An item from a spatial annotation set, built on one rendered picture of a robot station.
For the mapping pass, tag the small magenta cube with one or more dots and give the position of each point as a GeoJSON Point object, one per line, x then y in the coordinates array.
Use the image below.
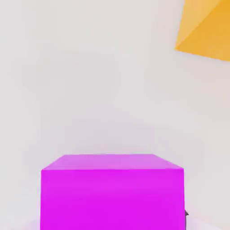
{"type": "Point", "coordinates": [112, 197]}

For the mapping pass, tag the large orange box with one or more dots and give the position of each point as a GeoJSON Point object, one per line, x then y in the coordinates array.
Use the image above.
{"type": "Point", "coordinates": [206, 30]}

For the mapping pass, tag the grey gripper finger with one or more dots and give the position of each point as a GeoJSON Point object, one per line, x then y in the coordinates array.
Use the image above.
{"type": "Point", "coordinates": [186, 218]}

